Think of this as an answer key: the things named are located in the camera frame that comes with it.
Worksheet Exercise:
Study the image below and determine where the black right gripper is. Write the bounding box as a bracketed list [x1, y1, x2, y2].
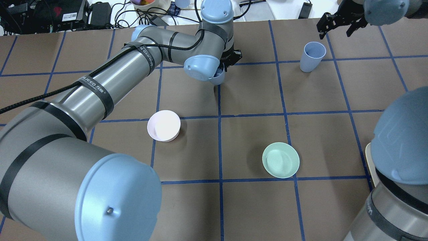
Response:
[316, 3, 368, 40]

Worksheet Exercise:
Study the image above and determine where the black electronics box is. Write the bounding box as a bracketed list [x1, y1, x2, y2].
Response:
[0, 0, 90, 34]

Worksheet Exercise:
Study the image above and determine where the beige bowl of blocks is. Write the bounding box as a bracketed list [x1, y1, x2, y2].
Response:
[130, 0, 171, 13]

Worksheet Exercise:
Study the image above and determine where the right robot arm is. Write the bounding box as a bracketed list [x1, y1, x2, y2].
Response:
[317, 0, 428, 241]

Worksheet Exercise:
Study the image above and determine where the grey tablet tray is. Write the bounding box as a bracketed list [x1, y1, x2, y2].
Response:
[239, 0, 275, 21]

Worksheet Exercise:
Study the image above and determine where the black power adapter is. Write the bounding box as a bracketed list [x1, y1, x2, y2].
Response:
[298, 2, 312, 19]

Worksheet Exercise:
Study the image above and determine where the cream white toaster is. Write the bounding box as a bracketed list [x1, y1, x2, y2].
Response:
[365, 143, 380, 188]

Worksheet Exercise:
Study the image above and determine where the mint green bowl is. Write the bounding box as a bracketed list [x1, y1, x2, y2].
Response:
[262, 142, 301, 179]

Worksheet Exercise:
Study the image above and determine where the blue cup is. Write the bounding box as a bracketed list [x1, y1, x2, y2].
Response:
[300, 42, 327, 73]
[208, 64, 226, 85]

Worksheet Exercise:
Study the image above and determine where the pink bowl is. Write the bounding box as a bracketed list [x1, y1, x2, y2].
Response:
[147, 110, 181, 142]

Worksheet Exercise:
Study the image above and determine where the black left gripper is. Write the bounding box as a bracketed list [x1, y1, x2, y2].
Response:
[219, 42, 242, 72]

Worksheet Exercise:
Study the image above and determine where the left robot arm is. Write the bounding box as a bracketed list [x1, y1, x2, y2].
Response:
[1, 0, 234, 241]

